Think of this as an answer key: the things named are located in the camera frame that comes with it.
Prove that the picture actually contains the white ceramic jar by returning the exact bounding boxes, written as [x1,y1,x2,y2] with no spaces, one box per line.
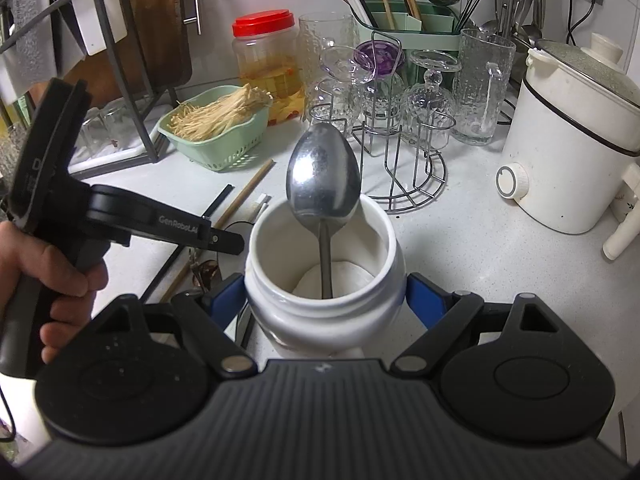
[244,194,407,360]

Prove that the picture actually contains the wire glass rack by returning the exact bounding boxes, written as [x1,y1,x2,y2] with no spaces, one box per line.
[307,30,447,211]

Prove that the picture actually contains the black dish rack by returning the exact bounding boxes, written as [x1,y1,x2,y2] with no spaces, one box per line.
[0,0,176,171]

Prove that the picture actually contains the red lid plastic jar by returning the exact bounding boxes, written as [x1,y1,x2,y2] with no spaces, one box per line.
[231,9,307,127]

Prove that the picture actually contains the small clear drinking glass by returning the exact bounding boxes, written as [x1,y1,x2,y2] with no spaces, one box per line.
[102,97,146,150]
[80,107,108,153]

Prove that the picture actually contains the wooden chopstick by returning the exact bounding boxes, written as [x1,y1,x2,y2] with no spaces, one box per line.
[159,159,276,304]

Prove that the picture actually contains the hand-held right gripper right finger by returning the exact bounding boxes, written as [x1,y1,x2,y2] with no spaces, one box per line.
[390,272,560,380]

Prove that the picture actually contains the speckled cooker lid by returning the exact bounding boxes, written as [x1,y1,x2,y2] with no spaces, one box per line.
[537,32,640,106]

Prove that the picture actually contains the purple lid container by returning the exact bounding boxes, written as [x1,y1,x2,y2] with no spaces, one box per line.
[354,40,403,78]

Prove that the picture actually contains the wooden cutting board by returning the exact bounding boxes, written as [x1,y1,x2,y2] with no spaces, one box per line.
[75,0,193,96]

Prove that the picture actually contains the white electric cooker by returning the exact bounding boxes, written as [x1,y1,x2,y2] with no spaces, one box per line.
[496,32,640,261]

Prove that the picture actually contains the tall textured glass mug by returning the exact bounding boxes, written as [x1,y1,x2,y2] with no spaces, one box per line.
[298,12,360,123]
[451,27,517,147]

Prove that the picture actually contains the row of hanging metal utensils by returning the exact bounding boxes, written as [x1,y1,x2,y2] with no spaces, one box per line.
[487,0,546,56]

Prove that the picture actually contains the person's left hand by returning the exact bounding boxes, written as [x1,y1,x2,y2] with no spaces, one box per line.
[0,220,110,364]

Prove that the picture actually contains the grey textured cloth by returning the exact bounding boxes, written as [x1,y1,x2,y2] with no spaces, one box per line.
[0,0,57,102]

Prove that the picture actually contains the clear glass goblet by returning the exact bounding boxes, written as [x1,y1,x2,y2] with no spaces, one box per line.
[400,50,462,151]
[357,72,407,133]
[318,46,377,126]

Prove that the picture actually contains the enoki mushrooms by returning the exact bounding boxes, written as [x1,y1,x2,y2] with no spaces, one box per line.
[169,85,273,142]

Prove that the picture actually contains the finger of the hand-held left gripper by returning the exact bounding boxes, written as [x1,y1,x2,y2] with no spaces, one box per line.
[199,226,247,257]

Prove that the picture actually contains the textured clear tumbler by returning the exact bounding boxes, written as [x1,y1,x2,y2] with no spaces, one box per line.
[0,122,26,188]

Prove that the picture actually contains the large metal spoon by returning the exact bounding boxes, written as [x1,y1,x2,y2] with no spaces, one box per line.
[286,122,362,300]

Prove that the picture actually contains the green utensil holder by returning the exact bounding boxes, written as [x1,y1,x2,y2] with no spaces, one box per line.
[352,0,475,88]

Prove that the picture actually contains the white chopstick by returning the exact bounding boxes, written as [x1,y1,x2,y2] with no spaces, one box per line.
[247,193,272,221]

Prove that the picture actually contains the black chopstick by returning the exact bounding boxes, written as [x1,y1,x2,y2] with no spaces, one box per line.
[144,185,235,305]

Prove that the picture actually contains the white plastic board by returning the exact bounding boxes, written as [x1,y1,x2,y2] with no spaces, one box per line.
[71,0,129,57]

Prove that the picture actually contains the green plastic basket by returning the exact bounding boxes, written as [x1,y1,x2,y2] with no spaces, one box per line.
[157,85,275,172]

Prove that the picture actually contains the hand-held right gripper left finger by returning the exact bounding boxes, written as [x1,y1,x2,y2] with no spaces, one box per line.
[92,272,258,380]

